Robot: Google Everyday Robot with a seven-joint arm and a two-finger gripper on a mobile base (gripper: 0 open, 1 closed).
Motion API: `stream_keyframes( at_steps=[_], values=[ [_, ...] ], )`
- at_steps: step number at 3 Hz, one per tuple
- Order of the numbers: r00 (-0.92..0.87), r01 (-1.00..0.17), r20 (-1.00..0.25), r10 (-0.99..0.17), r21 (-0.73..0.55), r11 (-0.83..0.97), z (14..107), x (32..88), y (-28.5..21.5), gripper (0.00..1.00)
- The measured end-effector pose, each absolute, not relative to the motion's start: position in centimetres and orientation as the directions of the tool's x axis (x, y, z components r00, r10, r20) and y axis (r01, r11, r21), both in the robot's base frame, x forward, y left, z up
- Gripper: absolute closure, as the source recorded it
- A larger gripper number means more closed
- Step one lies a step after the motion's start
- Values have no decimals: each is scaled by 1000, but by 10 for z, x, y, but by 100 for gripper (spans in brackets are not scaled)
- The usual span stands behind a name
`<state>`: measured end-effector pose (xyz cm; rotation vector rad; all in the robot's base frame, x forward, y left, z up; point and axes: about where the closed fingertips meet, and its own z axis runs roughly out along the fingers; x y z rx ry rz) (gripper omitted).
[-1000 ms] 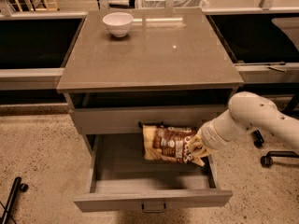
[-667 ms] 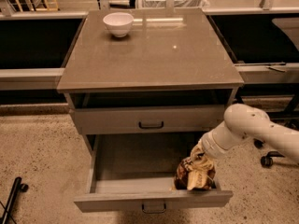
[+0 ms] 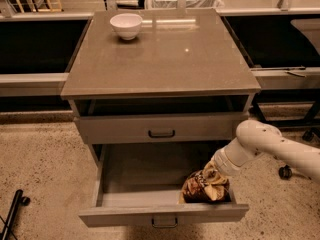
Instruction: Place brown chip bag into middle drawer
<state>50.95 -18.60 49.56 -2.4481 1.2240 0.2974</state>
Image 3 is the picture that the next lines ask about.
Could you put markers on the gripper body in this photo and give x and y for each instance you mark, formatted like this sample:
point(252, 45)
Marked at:
point(220, 163)

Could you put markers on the brown chip bag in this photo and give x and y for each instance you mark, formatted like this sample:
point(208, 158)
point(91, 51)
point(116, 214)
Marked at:
point(202, 187)

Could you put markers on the black caster leg left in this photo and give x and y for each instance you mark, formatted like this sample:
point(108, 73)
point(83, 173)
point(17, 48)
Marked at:
point(18, 200)

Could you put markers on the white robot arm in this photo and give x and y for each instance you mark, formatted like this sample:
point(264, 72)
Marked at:
point(254, 139)

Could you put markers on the wire mesh basket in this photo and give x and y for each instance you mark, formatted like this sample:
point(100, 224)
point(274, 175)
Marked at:
point(193, 4)

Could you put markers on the grey drawer cabinet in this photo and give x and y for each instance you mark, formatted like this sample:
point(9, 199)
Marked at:
point(181, 62)

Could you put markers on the black drawer handle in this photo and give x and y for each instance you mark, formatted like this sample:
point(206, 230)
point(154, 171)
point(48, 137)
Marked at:
point(166, 223)
point(156, 135)

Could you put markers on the black stand leg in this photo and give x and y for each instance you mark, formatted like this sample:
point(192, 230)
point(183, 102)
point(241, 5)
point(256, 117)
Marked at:
point(256, 111)

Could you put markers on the white ceramic bowl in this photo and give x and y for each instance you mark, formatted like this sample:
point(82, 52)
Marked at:
point(126, 25)

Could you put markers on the black middle drawer handle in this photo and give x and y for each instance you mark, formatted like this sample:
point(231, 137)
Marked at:
point(166, 223)

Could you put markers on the black caster leg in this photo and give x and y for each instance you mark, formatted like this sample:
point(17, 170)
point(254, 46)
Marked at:
point(18, 200)
point(285, 173)

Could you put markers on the open middle drawer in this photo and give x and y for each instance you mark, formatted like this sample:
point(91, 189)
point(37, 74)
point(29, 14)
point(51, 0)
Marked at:
point(138, 182)

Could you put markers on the black top drawer handle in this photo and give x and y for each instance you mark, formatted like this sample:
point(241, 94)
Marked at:
point(156, 135)

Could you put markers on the black caster leg right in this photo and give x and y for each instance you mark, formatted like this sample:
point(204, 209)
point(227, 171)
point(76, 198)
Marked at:
point(285, 173)

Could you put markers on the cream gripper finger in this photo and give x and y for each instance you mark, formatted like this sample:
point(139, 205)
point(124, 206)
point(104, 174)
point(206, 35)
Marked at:
point(216, 182)

